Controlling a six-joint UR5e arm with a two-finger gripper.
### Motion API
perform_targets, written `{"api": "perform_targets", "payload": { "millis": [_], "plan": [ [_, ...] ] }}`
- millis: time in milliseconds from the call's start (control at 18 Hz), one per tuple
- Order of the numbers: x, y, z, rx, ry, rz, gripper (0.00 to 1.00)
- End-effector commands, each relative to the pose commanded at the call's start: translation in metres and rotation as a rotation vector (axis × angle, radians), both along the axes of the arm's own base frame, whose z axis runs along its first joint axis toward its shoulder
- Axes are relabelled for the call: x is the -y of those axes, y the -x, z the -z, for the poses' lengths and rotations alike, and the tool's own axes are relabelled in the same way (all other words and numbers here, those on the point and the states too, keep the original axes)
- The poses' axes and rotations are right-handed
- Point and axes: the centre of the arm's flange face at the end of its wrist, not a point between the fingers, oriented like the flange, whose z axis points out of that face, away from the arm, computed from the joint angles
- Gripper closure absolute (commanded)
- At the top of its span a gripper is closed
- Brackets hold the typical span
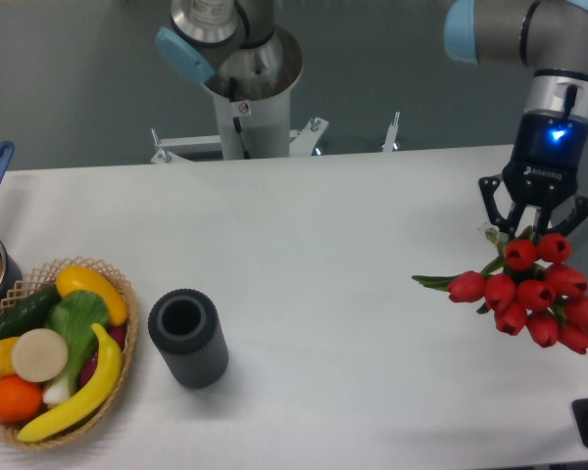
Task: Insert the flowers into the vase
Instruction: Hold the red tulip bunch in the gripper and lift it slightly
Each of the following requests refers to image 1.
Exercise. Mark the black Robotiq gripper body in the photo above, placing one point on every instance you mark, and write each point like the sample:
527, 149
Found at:
542, 171

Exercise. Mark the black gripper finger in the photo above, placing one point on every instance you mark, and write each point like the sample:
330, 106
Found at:
578, 214
507, 225

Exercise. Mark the red tulip bouquet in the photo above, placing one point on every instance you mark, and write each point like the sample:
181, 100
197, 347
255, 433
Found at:
527, 286

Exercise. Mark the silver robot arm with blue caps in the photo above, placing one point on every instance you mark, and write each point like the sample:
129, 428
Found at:
549, 37

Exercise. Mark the dark grey ribbed vase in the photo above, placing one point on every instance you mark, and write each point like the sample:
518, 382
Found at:
185, 327

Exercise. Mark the purple red vegetable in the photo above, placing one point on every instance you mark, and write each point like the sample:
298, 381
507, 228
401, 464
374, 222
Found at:
88, 369

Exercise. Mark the yellow squash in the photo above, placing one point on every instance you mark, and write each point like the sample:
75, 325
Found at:
80, 278

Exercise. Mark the yellow banana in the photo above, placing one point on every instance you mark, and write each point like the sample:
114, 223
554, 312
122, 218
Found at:
85, 401

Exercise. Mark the green bok choy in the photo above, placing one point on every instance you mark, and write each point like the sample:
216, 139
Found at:
72, 318

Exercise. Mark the woven wicker basket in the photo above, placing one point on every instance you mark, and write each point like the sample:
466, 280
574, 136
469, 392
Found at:
42, 277

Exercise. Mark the green cucumber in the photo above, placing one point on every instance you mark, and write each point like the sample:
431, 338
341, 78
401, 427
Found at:
30, 313

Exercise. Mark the beige round disc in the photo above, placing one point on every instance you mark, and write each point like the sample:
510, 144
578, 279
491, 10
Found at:
39, 355

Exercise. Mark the orange fruit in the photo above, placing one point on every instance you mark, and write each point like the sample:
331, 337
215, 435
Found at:
20, 400

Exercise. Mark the white metal mounting frame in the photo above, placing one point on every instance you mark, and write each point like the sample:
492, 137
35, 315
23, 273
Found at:
196, 144

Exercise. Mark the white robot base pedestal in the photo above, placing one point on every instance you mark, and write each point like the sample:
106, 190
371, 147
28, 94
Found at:
251, 95

